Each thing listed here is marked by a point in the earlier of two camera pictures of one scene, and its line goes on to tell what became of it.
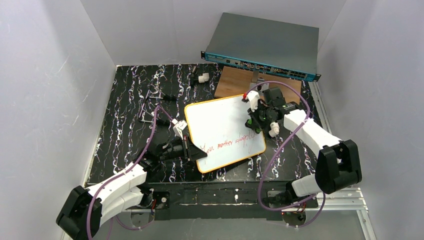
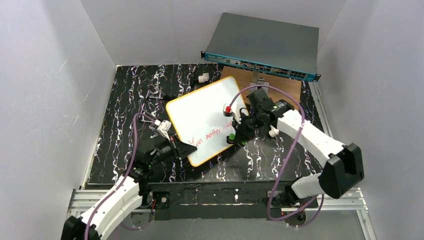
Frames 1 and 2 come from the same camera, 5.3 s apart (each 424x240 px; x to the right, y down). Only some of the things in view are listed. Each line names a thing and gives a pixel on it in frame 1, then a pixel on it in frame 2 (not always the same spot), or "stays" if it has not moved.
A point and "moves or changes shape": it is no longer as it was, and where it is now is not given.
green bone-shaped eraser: x=249 y=122 moves or changes shape
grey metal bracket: x=255 y=80 stays
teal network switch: x=271 y=46 stays
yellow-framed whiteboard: x=218 y=127 moves or changes shape
